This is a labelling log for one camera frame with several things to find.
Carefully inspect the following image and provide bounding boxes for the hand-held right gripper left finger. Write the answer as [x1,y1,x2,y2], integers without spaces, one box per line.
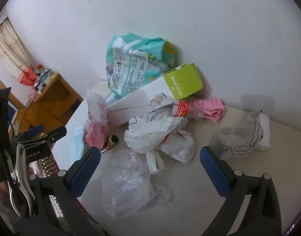
[20,147,105,236]

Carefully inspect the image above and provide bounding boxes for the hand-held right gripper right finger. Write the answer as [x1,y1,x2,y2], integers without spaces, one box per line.
[199,146,282,236]

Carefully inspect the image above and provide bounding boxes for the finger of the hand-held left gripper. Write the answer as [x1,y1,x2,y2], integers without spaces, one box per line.
[28,126,67,149]
[9,124,45,142]

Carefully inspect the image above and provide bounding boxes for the white plastic bag pink print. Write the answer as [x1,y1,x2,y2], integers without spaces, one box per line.
[84,89,112,150]

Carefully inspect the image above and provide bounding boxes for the white knotted plastic bag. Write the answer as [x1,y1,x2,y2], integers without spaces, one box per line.
[146,129,196,175]

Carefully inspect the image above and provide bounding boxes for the small tan tube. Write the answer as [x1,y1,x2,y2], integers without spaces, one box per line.
[100,135,119,153]

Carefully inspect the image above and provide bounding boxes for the white bag black wavy lines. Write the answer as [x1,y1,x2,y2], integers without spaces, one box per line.
[209,111,271,160]

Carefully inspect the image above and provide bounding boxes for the clear plastic bag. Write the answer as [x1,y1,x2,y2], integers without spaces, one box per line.
[101,149,172,220]

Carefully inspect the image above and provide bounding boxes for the pink paper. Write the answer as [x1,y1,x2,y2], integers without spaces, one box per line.
[188,98,226,123]

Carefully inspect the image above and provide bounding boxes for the clear bottle red label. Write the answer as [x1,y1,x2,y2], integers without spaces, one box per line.
[171,100,205,118]

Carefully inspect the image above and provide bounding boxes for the white box green end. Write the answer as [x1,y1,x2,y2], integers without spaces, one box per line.
[107,63,204,127]

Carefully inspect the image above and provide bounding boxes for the teal snack bag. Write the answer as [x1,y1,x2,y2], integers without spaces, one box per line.
[106,32,177,96]

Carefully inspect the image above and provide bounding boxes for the wooden cabinet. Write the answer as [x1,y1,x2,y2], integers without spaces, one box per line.
[9,72,83,138]

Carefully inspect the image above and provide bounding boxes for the brown polka dot cloth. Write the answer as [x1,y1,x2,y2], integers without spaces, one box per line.
[30,156,60,177]

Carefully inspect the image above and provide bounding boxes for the pink box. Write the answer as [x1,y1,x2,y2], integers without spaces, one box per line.
[28,90,41,101]

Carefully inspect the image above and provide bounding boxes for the metal spring clip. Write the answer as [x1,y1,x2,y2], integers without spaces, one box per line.
[8,144,39,218]

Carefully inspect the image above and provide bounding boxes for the red gift bag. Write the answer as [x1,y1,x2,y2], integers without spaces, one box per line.
[18,65,44,86]

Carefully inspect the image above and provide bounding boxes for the cream curtain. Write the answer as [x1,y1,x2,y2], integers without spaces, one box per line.
[0,18,34,75]

